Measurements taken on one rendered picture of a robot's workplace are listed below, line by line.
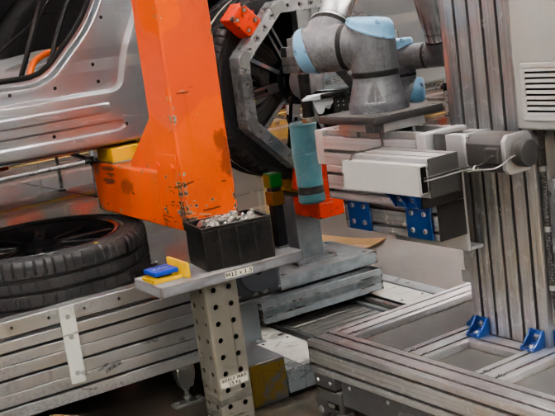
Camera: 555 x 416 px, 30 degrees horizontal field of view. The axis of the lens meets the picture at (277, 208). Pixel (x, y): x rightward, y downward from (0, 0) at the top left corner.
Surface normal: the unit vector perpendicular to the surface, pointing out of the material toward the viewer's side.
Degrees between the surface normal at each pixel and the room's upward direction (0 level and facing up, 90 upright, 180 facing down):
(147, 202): 90
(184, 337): 90
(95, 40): 90
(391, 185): 90
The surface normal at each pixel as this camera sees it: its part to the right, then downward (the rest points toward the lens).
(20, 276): 0.07, 0.18
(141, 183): -0.85, 0.21
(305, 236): 0.51, 0.10
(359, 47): -0.50, 0.23
